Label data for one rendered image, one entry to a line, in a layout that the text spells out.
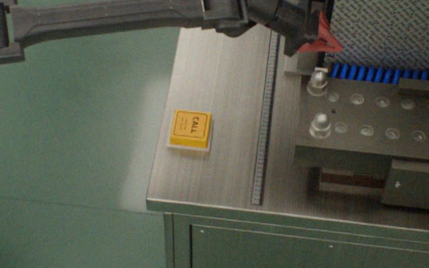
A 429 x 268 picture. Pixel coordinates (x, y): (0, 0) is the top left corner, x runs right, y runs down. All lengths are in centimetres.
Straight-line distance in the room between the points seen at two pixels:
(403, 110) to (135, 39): 164
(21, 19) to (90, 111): 144
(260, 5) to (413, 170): 38
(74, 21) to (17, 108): 149
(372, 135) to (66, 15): 55
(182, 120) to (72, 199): 107
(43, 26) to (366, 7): 54
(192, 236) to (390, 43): 51
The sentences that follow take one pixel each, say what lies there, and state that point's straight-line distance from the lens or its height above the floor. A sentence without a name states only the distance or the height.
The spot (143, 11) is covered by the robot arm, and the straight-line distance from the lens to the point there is 146.
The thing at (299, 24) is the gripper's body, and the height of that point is 114.
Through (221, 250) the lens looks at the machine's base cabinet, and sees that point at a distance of 171.
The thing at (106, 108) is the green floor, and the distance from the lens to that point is 288.
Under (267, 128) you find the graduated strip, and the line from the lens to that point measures 168.
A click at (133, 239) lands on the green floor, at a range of 259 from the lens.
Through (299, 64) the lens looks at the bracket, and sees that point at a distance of 176.
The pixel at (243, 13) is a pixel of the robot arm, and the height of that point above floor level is 117.
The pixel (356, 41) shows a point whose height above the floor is 109.
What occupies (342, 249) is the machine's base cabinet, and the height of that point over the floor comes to 80.
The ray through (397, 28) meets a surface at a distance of 156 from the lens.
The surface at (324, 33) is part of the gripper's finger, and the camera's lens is 155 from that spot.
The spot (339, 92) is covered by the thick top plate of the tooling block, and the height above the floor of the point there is 103.
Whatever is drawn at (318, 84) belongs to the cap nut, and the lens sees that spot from 155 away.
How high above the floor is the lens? 223
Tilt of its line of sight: 52 degrees down
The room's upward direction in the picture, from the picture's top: 2 degrees clockwise
